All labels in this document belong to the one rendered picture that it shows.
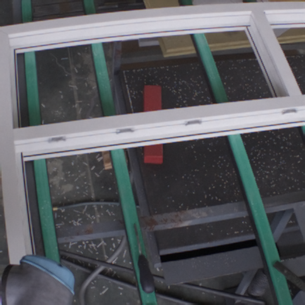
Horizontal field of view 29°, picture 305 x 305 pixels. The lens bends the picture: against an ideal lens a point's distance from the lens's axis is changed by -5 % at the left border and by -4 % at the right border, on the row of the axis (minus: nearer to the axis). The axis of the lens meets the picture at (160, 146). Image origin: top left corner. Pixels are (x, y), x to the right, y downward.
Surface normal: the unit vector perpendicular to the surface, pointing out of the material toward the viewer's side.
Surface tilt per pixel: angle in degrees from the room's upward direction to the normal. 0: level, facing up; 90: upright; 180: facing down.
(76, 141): 90
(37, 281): 7
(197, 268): 0
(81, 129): 0
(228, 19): 90
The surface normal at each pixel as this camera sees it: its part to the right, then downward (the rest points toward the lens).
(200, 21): 0.21, 0.81
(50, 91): 0.07, -0.57
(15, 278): -0.13, -0.65
